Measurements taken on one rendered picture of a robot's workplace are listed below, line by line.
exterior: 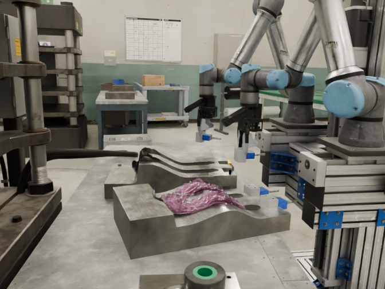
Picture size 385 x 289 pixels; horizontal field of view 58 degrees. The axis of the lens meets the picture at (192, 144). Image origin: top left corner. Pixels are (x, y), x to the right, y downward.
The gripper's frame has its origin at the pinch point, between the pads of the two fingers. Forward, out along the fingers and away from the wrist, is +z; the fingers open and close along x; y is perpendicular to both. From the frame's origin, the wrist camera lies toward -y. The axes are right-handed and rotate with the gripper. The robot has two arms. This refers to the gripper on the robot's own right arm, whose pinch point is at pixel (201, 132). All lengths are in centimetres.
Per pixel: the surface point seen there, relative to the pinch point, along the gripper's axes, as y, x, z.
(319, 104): 40, 298, 11
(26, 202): -38, -79, 16
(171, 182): 10, -55, 9
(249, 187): 40, -53, 7
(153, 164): 4, -58, 2
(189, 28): -253, 549, -110
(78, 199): -20, -72, 15
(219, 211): 38, -80, 6
